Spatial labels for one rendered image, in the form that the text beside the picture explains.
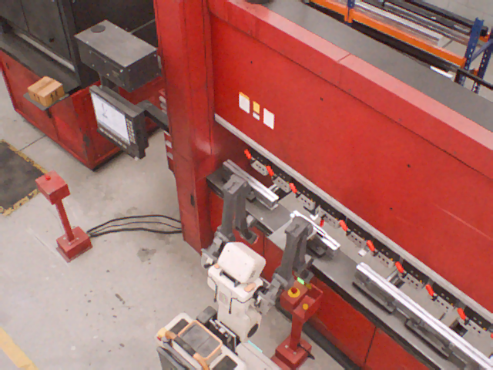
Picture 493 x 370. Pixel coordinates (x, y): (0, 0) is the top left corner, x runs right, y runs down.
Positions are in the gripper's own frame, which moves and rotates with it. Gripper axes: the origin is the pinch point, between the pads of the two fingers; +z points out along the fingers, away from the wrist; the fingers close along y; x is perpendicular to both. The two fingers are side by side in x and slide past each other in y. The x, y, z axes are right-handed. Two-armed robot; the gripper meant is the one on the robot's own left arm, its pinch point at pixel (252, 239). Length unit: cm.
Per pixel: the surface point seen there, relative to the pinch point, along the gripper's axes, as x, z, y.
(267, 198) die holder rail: -29.3, 18.4, 17.1
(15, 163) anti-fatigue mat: 68, 75, 280
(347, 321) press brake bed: 5, 43, -68
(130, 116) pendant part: -14, -60, 87
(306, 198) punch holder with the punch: -38.2, -9.1, -16.5
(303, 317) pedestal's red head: 20, 22, -49
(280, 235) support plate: -12.2, 5.8, -10.9
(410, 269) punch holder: -34, -16, -92
